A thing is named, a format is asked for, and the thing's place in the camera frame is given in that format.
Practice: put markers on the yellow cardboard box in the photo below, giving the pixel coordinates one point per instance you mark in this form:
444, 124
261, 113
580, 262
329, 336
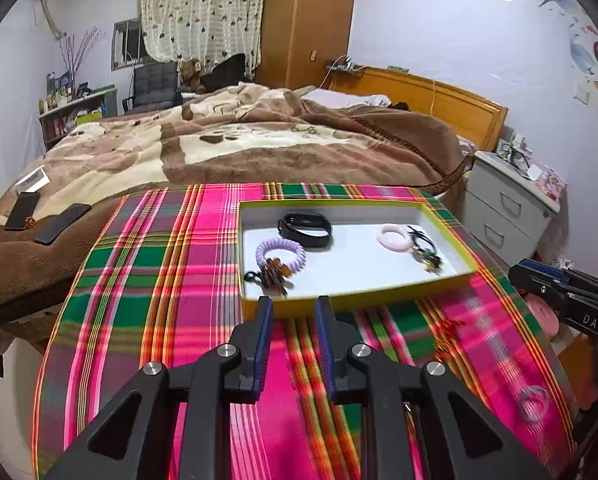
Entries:
359, 270

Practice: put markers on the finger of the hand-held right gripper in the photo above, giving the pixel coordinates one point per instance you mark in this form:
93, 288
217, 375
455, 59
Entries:
544, 267
534, 282

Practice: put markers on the black office chair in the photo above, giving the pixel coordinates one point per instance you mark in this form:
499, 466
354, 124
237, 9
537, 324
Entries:
154, 85

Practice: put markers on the patterned curtain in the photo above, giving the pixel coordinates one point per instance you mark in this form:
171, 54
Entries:
199, 15

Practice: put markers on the window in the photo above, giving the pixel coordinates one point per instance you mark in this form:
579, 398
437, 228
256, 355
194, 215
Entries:
126, 45

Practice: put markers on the wall socket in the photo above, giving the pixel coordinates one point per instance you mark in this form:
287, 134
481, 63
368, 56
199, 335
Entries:
581, 94

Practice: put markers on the wall shelf with power strip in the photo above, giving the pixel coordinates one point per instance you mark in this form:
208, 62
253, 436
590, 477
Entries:
346, 69

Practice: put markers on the brown beaded hair clip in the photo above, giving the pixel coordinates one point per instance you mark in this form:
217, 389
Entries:
274, 275

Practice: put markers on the wooden headboard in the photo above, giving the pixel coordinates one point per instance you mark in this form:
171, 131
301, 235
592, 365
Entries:
444, 100

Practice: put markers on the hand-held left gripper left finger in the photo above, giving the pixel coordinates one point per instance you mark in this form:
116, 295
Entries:
264, 342

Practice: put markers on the wooden wardrobe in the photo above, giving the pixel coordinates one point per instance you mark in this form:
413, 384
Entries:
304, 25

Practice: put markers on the brown teddy bear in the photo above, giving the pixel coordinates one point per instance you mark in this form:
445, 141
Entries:
191, 75

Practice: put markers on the red knot ornament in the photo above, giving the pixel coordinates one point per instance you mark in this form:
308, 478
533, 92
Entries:
449, 327

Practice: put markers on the white pillow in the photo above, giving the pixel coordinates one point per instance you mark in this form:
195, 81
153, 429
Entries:
339, 99

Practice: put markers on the eyeglasses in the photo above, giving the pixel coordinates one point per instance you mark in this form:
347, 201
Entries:
514, 152

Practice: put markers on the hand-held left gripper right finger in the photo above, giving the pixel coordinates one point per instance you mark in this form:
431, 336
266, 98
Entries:
325, 345

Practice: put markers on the black smartphone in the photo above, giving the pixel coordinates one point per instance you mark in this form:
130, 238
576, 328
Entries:
21, 210
61, 222

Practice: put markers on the cluttered desk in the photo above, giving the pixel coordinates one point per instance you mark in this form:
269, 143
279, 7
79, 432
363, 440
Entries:
74, 115

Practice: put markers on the black cloth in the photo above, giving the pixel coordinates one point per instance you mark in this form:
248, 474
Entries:
226, 72

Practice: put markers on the black smart band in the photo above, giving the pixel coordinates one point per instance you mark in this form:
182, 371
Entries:
285, 225

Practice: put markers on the dried flower branches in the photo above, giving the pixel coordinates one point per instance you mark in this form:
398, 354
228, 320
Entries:
79, 60

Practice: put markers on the pink patterned box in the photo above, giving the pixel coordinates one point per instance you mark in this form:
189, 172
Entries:
546, 180

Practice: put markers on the brown printed blanket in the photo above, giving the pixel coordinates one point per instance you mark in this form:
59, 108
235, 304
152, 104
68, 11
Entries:
229, 150

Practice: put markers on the air conditioner pipe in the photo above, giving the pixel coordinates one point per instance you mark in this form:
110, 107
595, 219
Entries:
54, 15

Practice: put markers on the grey drawer nightstand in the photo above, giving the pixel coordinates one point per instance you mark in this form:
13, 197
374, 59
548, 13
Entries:
504, 210

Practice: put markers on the white paper card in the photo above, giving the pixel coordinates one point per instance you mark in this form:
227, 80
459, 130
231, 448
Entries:
33, 180

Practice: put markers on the plaid cloth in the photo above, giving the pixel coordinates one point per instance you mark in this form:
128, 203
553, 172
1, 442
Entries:
154, 285

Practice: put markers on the pink plastic stool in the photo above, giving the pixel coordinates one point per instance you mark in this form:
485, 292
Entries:
541, 317

